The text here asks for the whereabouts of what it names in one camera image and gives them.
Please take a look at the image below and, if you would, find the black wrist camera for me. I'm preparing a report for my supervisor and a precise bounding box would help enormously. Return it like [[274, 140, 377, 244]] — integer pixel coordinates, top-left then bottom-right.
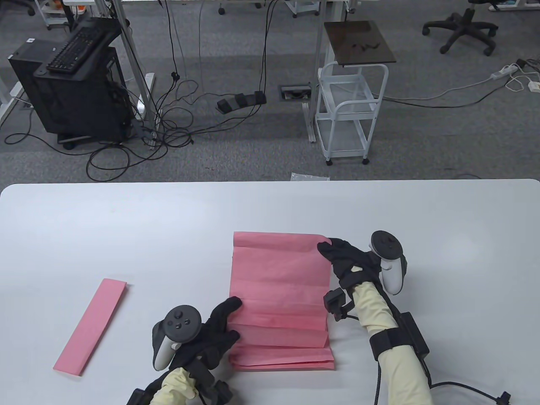
[[323, 289, 360, 323], [198, 371, 235, 405]]

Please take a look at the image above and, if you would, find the black keyboard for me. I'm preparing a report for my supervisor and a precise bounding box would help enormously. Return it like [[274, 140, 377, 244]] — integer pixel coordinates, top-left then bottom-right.
[[46, 26, 107, 74]]

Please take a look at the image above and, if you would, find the metal floor socket box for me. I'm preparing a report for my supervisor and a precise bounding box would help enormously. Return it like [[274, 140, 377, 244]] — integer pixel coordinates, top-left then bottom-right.
[[278, 85, 313, 101]]

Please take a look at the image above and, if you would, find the pink paper sheet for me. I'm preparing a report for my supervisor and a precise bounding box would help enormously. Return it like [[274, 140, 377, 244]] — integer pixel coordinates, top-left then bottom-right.
[[53, 278, 127, 376], [229, 231, 335, 362], [229, 351, 336, 373]]

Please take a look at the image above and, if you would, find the person's left forearm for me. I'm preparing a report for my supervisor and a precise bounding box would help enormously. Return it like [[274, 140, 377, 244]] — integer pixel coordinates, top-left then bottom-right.
[[149, 367, 200, 405]]

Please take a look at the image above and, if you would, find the white wire cart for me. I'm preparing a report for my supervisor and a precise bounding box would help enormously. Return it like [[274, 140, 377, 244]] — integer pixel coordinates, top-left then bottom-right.
[[316, 62, 390, 166]]

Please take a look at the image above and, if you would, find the dark brown board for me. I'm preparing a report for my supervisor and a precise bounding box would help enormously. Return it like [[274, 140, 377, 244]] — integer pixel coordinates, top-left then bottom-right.
[[323, 20, 397, 68]]

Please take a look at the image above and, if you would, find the person's left hand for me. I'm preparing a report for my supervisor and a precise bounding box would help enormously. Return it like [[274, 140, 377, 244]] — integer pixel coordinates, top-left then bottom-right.
[[169, 296, 243, 373]]

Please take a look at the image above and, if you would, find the white power strip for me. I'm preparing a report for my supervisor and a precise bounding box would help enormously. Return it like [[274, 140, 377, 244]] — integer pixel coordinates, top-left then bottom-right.
[[491, 63, 520, 80]]

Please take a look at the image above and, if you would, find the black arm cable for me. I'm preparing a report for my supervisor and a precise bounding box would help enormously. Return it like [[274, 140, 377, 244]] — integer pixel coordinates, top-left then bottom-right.
[[373, 359, 512, 405]]

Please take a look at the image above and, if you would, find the grey metal desk leg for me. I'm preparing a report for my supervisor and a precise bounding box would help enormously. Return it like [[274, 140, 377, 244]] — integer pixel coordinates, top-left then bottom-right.
[[94, 0, 156, 149]]

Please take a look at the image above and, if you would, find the person's right forearm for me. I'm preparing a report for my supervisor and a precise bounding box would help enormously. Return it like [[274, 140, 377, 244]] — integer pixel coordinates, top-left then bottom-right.
[[349, 281, 434, 405]]

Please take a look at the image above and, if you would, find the tangle of black floor cables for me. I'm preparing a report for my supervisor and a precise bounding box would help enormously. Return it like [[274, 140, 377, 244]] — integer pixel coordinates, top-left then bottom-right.
[[3, 0, 281, 183]]

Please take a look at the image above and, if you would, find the white desk foot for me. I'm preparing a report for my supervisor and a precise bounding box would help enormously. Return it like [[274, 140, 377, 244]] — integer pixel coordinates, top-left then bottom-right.
[[0, 76, 27, 128]]

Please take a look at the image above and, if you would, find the white storage cart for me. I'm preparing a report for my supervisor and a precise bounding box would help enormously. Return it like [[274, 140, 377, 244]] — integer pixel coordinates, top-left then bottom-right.
[[284, 0, 322, 18], [34, 0, 77, 31]]

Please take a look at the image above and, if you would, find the black foot pedal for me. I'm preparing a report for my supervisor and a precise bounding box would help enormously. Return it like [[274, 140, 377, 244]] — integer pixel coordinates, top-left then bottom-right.
[[216, 91, 268, 114]]

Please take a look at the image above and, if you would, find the black computer tower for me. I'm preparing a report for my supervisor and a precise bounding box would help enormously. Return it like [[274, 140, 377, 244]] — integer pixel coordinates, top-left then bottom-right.
[[8, 39, 132, 145]]

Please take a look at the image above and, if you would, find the person's right hand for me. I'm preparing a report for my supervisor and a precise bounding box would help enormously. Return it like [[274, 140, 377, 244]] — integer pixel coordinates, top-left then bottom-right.
[[316, 238, 383, 292]]

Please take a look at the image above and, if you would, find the grey white handheld controller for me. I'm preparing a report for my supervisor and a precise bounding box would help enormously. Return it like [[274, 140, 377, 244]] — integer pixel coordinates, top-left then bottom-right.
[[370, 230, 408, 296], [151, 304, 203, 372]]

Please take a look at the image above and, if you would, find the black office chair base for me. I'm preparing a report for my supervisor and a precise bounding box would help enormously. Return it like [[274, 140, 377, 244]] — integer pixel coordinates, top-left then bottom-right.
[[423, 0, 499, 56]]

